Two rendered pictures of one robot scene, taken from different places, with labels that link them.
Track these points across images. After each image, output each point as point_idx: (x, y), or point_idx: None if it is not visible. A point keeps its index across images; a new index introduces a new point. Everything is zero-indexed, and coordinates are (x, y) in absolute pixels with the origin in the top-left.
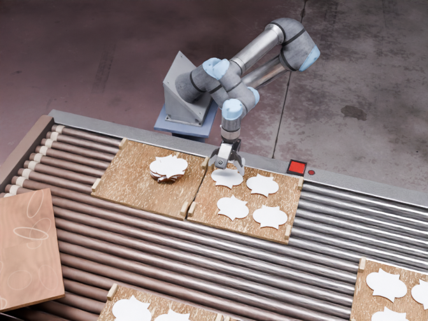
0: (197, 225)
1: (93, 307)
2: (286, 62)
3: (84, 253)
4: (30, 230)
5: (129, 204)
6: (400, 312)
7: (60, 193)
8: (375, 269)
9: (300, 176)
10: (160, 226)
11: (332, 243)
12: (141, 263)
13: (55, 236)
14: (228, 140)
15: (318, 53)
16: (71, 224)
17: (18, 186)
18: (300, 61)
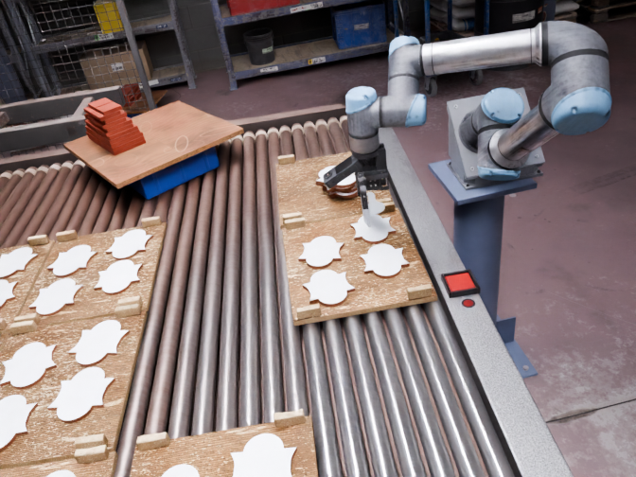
0: (280, 241)
1: (138, 224)
2: (539, 103)
3: (202, 194)
4: (185, 142)
5: (277, 187)
6: None
7: (271, 153)
8: (295, 444)
9: (448, 293)
10: (263, 219)
11: (331, 377)
12: (205, 229)
13: (183, 154)
14: (351, 150)
15: (589, 101)
16: (233, 173)
17: (262, 133)
18: (553, 105)
